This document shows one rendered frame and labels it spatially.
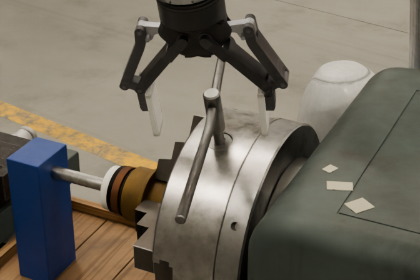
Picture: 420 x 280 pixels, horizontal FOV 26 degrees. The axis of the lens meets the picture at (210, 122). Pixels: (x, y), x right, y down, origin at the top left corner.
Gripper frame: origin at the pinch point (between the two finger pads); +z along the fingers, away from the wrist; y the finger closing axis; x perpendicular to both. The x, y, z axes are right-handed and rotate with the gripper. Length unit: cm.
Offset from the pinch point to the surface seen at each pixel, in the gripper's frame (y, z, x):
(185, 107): -61, 186, 211
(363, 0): 15, 232, 352
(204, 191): -1.3, 8.5, -3.8
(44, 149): -30.9, 19.8, 15.2
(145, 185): -12.6, 18.0, 6.0
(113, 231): -26, 45, 20
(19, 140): -47, 39, 37
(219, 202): 0.7, 9.0, -5.3
